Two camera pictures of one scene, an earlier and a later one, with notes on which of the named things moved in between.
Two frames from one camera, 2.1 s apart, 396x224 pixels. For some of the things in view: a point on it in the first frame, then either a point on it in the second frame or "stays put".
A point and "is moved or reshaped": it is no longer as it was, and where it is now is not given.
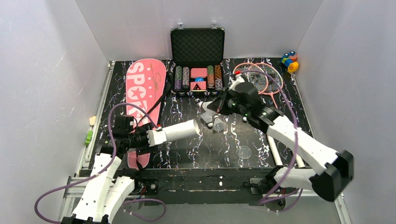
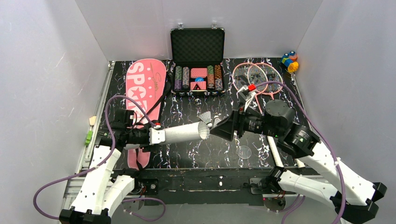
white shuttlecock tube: x=181 y=130 is moved or reshaped
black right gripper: x=222 y=105 -> x=240 y=123
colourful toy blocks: x=289 y=60 stays put
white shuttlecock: x=204 y=105 -> x=203 y=130
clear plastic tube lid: x=244 y=152 stays put
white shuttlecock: x=219 y=124 stays put
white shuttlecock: x=208 y=118 stays put
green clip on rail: x=88 y=137 stays put
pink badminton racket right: x=267 y=78 stays put
